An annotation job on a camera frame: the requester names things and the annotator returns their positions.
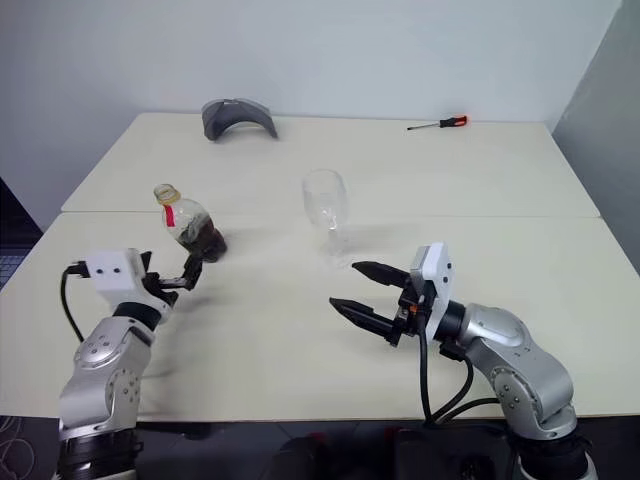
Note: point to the grey baseball cap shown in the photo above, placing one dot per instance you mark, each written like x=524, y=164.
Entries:
x=232, y=114

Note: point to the cola bottle with yellow cap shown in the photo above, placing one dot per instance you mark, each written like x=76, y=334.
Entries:
x=197, y=232

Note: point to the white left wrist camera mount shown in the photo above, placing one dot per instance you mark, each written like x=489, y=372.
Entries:
x=112, y=275

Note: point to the clear wine glass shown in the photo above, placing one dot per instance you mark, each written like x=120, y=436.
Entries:
x=322, y=200

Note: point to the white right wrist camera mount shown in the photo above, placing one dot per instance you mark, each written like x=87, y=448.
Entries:
x=440, y=270

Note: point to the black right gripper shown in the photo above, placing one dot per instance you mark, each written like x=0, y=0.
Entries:
x=414, y=310

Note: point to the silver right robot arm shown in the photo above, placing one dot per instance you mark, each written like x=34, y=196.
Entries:
x=520, y=360

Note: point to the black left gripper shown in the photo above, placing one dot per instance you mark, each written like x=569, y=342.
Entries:
x=161, y=290

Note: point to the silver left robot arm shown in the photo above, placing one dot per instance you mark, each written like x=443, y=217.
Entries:
x=100, y=350

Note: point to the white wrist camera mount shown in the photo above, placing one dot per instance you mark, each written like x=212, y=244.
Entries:
x=440, y=270
x=112, y=275

